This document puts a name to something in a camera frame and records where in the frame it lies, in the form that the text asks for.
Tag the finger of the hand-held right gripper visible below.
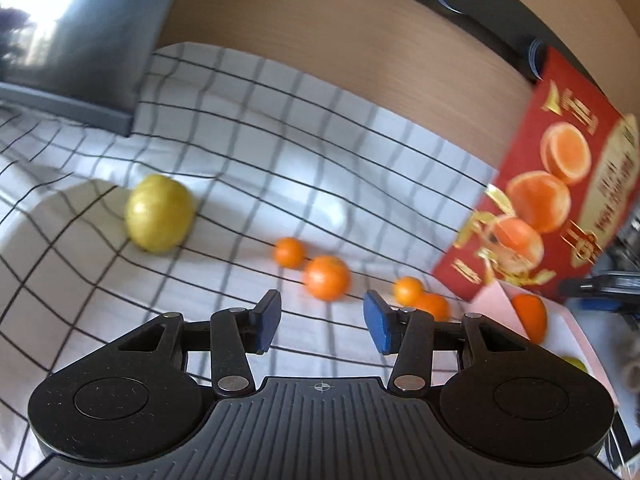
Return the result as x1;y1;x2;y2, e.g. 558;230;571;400
559;270;640;313

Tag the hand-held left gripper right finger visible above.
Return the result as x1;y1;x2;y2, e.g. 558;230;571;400
363;289;533;397

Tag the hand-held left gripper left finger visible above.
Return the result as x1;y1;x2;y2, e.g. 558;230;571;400
112;289;282;397

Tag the small tangerine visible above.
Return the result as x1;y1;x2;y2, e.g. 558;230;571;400
415;292;449;322
302;255;352;302
273;237;306;268
392;276;426;306

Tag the large orange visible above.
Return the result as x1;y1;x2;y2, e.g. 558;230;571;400
511;294;548;345

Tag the pink cardboard box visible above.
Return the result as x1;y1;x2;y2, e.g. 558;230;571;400
467;280;621;411

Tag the red printed snack bag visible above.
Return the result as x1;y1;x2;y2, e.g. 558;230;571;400
431;46;640;303

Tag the white black-checked tablecloth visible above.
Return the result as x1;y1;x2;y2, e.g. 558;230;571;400
0;41;501;480

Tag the black panel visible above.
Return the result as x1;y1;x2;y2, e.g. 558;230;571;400
374;0;556;83

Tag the dark computer monitor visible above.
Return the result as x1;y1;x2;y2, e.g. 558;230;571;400
0;0;193;137

